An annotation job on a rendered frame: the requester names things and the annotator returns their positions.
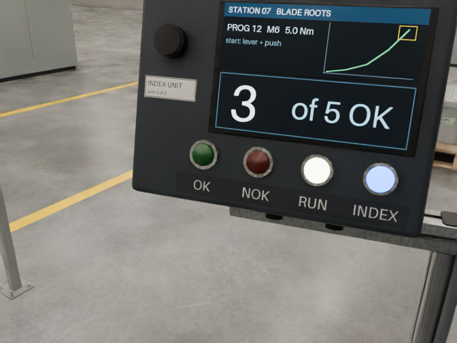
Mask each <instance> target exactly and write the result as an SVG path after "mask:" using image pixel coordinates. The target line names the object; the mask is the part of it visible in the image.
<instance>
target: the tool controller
mask: <svg viewBox="0 0 457 343"><path fill-rule="evenodd" d="M456 27H457V0H143V16H142V28H141V48H140V60H139V81H138V92H137V113H136V124H135V145H134V157H133V177H132V187H133V189H134V190H136V191H139V192H144V193H151V194H156V195H163V196H168V197H175V198H180V199H187V200H191V201H199V202H203V203H210V204H215V205H219V206H227V207H232V208H239V209H243V210H251V211H255V212H263V213H266V214H265V217H266V218H269V219H272V220H282V219H283V216H287V217H291V218H298V219H303V220H307V221H315V222H319V223H325V227H326V228H327V229H331V230H335V231H341V230H343V228H344V227H350V228H355V229H362V230H367V231H374V232H378V233H386V234H390V235H398V236H402V237H406V238H416V237H418V236H419V235H420V234H421V231H422V224H423V220H424V212H425V208H426V200H427V196H428V189H429V184H430V177H431V172H432V168H433V161H434V156H435V149H436V145H437V137H438V133H439V125H440V121H441V114H442V109H443V102H444V97H445V90H446V86H447V78H448V74H449V70H450V62H451V57H452V50H453V46H454V38H455V34H456ZM219 70H220V71H236V72H246V73H254V74H271V75H276V79H275V90H274V97H273V109H272V115H271V127H270V134H269V135H263V134H256V133H245V132H239V131H228V130H222V129H214V120H215V112H216V97H217V90H218V75H219ZM199 140H209V141H211V142H213V143H214V144H215V145H216V147H217V149H218V153H219V157H218V161H217V163H216V164H215V165H214V166H213V167H212V168H210V169H199V168H198V167H195V166H194V165H193V163H192V161H191V160H190V149H191V147H192V145H193V144H194V143H195V142H197V141H199ZM256 146H261V147H264V148H266V149H267V150H269V151H270V152H271V154H272V155H273V158H274V166H273V169H272V171H271V173H270V174H268V175H267V176H265V177H262V178H256V177H254V176H251V175H249V173H248V172H247V171H246V170H245V168H244V166H243V158H244V156H245V154H246V152H247V151H248V150H249V149H251V148H253V147H256ZM312 154H322V155H324V156H326V157H328V158H329V159H330V160H331V162H332V164H333V167H334V174H333V177H332V178H331V180H330V181H329V182H328V183H327V184H325V185H323V186H312V185H310V184H308V183H307V182H306V181H305V180H304V179H303V177H302V175H301V166H302V163H303V161H304V160H305V159H306V158H307V157H308V156H310V155H312ZM377 162H384V163H388V164H390V165H391V166H393V168H395V170H396V172H397V174H398V177H399V181H398V184H397V186H396V188H395V189H394V190H393V192H391V193H389V194H387V195H374V194H372V193H370V192H369V191H368V190H367V189H366V188H365V186H364V184H363V181H362V177H363V174H364V172H365V170H366V168H368V166H370V165H371V164H373V163H377Z"/></svg>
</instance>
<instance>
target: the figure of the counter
mask: <svg viewBox="0 0 457 343"><path fill-rule="evenodd" d="M275 79H276V75H271V74H262V73H246V72H236V71H220V70H219V75H218V90H217V97H216V112H215V120H214V129H222V130H228V131H239V132H245V133H256V134H263V135H269V134H270V127H271V115H272V109H273V97H274V90H275Z"/></svg>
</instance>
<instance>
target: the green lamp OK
mask: <svg viewBox="0 0 457 343"><path fill-rule="evenodd" d="M218 157H219V153H218V149H217V147H216V145H215V144H214V143H213V142H211V141H209V140H199V141H197V142H195V143H194V144H193V145H192V147H191V149H190V160H191V161H192V163H193V165H194V166H195V167H198V168H199V169H210V168H212V167H213V166H214V165H215V164H216V163H217V161H218Z"/></svg>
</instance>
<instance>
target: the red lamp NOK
mask: <svg viewBox="0 0 457 343"><path fill-rule="evenodd" d="M243 166H244V168H245V170H246V171H247V172H248V173H249V175H251V176H254V177H256V178H262V177H265V176H267V175H268V174H270V173H271V171H272V169H273V166H274V158H273V155H272V154H271V152H270V151H269V150H267V149H266V148H264V147H261V146H256V147H253V148H251V149H249V150H248V151H247V152H246V154H245V156H244V158H243Z"/></svg>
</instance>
